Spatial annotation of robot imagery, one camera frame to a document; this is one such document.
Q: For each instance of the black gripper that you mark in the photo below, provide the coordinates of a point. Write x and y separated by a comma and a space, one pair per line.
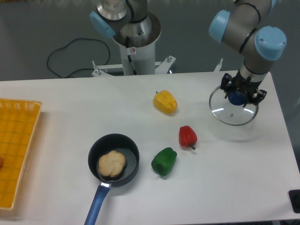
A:
242, 89

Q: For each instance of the glass pot lid blue knob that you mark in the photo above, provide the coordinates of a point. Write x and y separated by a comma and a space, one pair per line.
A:
227, 113

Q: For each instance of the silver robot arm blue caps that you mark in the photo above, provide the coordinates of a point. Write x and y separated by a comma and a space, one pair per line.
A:
237, 29

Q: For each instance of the red bell pepper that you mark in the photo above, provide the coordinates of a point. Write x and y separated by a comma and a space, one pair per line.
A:
187, 137

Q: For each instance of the yellow bell pepper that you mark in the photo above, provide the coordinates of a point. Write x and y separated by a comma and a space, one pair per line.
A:
165, 102

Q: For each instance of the green bell pepper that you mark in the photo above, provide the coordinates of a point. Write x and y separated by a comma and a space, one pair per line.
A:
164, 161

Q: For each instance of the black corner clamp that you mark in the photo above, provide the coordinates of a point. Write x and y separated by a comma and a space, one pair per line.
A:
294, 196

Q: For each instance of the round bread loaf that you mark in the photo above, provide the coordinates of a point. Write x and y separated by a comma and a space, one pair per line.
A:
112, 164

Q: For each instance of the yellow woven basket tray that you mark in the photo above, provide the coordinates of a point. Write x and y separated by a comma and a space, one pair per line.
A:
18, 120

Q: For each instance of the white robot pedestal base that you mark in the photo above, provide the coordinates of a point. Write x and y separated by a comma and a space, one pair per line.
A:
136, 43

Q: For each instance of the black pot blue handle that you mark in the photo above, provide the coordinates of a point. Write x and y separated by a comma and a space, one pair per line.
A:
103, 146

